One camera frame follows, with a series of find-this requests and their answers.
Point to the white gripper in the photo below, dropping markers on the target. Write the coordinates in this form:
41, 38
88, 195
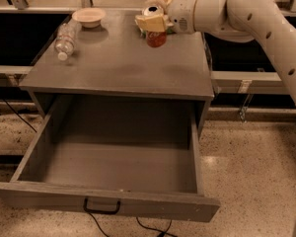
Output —
181, 13

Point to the red coke can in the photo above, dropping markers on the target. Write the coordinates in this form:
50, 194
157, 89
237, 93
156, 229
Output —
158, 40

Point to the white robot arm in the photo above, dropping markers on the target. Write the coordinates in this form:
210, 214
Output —
232, 20

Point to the grey open top drawer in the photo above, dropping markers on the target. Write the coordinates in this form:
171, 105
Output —
151, 177

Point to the green chip bag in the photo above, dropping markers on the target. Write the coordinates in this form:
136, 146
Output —
169, 30

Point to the white paper bowl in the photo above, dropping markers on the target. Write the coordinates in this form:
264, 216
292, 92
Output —
89, 17

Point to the grey cabinet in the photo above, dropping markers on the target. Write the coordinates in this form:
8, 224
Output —
122, 87

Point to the clear plastic water bottle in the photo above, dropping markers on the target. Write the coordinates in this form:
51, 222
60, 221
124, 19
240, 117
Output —
66, 40

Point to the metal railing frame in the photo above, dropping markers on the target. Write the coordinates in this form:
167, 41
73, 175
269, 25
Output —
22, 29

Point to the black drawer handle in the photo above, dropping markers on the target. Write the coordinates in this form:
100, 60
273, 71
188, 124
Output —
101, 208

